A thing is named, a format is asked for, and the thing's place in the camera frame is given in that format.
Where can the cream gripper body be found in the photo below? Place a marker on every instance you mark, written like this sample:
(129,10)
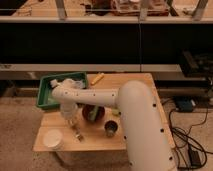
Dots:
(69,115)

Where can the light green plastic cup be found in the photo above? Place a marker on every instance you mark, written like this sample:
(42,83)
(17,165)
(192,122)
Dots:
(115,112)

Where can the small metal cup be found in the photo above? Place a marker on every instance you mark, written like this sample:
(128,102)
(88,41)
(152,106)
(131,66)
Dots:
(110,128)

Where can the white paper cup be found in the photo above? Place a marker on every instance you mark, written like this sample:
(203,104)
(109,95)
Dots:
(53,139)

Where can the wooden table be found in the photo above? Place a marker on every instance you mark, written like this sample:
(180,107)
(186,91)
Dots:
(95,136)

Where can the black power adapter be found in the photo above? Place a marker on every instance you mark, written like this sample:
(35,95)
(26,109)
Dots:
(194,158)

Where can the green plastic tray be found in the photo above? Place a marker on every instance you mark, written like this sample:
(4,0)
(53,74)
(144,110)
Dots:
(45,101)

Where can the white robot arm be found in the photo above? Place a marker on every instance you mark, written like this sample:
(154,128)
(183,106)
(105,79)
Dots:
(147,145)

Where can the dark brown bowl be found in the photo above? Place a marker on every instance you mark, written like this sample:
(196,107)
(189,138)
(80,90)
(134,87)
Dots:
(87,111)

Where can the grey cloth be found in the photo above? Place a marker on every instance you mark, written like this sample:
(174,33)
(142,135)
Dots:
(81,85)

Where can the green vegetable stick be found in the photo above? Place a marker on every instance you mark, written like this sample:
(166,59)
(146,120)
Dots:
(94,113)

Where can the yellow toy banana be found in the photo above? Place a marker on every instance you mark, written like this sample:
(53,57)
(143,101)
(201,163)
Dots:
(97,78)

